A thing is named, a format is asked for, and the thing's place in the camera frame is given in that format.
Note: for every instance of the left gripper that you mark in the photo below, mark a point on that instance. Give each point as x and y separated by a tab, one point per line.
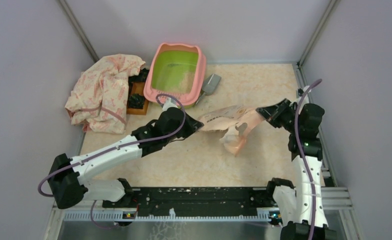
192	125

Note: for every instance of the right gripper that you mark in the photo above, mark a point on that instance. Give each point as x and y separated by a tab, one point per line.
272	113

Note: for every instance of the pink cat litter bag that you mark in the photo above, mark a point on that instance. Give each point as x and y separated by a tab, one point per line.
237	121

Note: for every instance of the pink and green litter box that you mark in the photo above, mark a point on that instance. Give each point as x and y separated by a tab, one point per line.
170	61

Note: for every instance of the metal litter scoop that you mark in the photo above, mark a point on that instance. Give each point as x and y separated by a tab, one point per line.
209	86

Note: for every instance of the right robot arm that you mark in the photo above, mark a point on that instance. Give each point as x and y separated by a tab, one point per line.
300	203

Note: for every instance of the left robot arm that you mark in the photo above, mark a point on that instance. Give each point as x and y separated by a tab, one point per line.
71	179

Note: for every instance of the beige litter pellets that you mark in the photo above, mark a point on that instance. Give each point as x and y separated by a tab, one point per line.
183	83

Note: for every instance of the dark plant in tray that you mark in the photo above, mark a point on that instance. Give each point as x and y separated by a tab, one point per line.
136	101
140	78

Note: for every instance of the orange wooden tray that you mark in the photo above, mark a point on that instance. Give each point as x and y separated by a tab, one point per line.
137	88

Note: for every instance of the pink floral cloth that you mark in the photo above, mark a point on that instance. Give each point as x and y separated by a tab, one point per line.
98	101

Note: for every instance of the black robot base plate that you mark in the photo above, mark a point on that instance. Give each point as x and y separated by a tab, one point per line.
196	201

